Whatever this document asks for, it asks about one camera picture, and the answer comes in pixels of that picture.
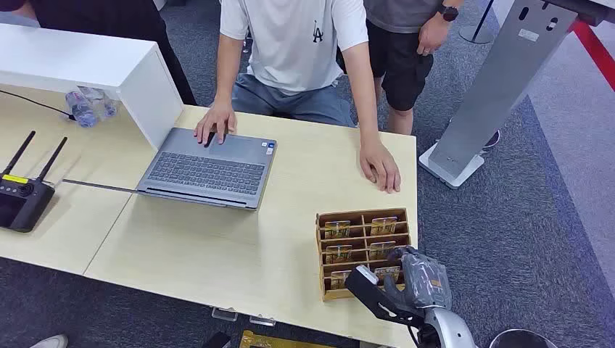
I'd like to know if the thin black cable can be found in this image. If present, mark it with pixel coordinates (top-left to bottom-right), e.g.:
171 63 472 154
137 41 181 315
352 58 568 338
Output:
0 89 76 120

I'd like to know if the standing person's hand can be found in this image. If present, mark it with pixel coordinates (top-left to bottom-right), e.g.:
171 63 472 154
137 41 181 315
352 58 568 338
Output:
416 13 452 57

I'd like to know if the person in black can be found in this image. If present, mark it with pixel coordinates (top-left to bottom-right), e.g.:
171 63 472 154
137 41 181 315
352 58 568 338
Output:
0 0 198 107

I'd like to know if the grey kiosk stand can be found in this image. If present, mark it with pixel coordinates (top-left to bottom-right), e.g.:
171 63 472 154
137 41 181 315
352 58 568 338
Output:
418 0 615 190

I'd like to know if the clear plastic water bottle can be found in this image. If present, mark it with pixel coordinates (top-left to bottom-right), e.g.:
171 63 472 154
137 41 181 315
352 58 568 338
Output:
65 91 99 129
78 86 119 120

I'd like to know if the black remote controller with antennas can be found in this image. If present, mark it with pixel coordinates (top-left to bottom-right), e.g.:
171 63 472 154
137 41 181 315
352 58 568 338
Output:
0 130 69 234

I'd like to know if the red barrier bar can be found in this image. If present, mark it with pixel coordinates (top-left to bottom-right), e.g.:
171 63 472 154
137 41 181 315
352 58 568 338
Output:
569 20 615 92

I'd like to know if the wooden card holder rack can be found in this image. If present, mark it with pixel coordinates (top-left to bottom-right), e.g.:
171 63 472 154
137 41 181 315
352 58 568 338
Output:
315 207 413 302

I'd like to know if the seated person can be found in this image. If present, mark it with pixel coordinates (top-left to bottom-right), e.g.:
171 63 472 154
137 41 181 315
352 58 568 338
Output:
194 0 403 194

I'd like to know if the small black block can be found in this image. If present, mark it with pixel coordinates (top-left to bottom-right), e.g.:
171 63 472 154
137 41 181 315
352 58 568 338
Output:
201 331 232 348

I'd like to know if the seated person's left hand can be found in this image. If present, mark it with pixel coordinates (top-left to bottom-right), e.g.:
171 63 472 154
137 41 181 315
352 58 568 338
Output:
359 139 402 194

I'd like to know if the gold printed card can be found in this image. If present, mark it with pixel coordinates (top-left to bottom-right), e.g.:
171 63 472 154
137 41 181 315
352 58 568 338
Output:
330 270 352 291
324 220 352 240
325 245 354 265
370 217 399 237
368 241 397 261
373 266 402 284

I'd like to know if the yellow printed sheet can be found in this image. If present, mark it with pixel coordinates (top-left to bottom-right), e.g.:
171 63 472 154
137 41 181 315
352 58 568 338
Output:
239 330 338 348

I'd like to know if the standing person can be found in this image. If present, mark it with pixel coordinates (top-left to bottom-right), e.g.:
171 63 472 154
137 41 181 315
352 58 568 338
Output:
336 0 465 136

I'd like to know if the seated person's right hand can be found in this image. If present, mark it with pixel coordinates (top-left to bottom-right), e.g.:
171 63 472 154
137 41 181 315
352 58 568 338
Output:
194 101 239 146

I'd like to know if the black wristwatch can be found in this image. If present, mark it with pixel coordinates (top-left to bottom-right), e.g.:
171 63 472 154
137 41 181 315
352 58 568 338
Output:
437 4 460 23

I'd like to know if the black stanchion post base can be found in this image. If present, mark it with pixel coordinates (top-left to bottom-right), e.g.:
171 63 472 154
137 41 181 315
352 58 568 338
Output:
458 0 497 46

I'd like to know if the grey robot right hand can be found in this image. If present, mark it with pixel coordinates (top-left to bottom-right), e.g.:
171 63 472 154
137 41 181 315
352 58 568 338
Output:
383 246 453 311

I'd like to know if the grey laptop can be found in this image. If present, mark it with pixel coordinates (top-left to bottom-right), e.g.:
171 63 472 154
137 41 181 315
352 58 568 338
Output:
136 127 278 211

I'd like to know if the white desk shelf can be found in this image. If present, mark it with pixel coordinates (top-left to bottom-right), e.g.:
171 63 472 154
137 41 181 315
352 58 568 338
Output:
0 24 184 152

